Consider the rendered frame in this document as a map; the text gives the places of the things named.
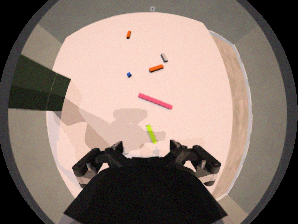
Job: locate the grey rod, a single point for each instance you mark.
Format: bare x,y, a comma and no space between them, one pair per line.
164,57

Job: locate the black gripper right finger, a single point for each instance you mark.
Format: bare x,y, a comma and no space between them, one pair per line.
208,167

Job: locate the pink long rod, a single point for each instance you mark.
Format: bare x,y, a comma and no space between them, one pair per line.
148,98

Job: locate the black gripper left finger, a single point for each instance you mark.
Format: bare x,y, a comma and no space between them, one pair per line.
87,167

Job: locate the lime green rod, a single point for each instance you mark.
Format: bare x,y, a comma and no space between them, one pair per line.
151,134

